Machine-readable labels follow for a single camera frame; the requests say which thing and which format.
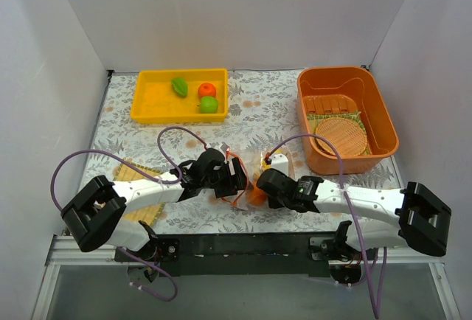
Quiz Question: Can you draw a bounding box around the orange fake tangerine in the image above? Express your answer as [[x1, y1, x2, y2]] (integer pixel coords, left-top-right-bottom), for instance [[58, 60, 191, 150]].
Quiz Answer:
[[246, 186, 267, 206], [198, 83, 217, 98]]

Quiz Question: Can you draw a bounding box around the clear zip top bag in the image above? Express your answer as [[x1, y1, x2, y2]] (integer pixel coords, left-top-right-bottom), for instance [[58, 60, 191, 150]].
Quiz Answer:
[[221, 145, 296, 212]]

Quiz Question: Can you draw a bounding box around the light green fake apple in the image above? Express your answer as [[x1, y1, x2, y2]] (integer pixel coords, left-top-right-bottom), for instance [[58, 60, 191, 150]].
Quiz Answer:
[[199, 96, 219, 114]]

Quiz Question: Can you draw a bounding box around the green fake pepper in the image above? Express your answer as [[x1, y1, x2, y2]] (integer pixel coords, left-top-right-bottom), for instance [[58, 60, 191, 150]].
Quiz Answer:
[[170, 77, 188, 97]]

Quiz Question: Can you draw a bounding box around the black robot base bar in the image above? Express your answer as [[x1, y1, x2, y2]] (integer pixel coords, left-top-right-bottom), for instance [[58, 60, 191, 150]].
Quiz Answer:
[[114, 232, 361, 277]]

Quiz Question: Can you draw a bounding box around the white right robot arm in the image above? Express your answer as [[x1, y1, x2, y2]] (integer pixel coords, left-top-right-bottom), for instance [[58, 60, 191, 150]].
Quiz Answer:
[[256, 169, 451, 260]]

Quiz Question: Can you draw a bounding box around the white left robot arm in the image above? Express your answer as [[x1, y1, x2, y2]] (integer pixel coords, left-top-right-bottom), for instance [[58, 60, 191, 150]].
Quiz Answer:
[[60, 148, 248, 261]]

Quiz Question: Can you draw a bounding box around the yellow fake lemon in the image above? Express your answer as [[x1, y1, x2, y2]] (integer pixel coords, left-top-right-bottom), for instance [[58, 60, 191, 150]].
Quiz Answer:
[[260, 159, 271, 172]]

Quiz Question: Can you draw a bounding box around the round woven bamboo basket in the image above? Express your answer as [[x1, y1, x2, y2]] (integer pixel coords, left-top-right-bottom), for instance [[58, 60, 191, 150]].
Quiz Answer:
[[314, 117, 367, 156]]

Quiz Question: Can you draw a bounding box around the green bamboo mat in tub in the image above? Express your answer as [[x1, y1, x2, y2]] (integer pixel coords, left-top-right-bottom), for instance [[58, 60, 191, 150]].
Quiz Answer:
[[307, 111, 370, 156]]

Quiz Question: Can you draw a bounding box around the square bamboo mat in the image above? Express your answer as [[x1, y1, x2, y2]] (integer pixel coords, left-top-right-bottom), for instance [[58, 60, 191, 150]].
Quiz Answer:
[[110, 158, 167, 227]]

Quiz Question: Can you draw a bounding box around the yellow plastic tray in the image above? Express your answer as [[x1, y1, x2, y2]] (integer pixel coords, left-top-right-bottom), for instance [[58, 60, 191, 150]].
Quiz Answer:
[[130, 68, 229, 124]]

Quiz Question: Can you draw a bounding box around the orange plastic tub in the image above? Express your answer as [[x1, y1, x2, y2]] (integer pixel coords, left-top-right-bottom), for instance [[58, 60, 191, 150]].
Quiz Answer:
[[296, 66, 399, 174]]

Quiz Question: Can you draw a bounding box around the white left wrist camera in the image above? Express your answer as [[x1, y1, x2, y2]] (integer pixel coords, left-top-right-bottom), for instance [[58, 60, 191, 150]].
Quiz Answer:
[[219, 142, 231, 154]]

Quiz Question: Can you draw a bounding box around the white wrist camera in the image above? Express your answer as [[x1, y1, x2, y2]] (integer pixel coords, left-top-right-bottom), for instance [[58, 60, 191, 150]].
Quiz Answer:
[[270, 153, 289, 175], [219, 142, 231, 154]]

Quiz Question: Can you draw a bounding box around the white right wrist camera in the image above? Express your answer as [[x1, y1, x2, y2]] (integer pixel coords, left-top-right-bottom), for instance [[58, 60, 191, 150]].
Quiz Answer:
[[270, 153, 289, 175]]

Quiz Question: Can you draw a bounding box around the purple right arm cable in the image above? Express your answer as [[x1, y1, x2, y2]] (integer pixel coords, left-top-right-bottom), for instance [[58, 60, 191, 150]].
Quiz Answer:
[[263, 133, 389, 320]]

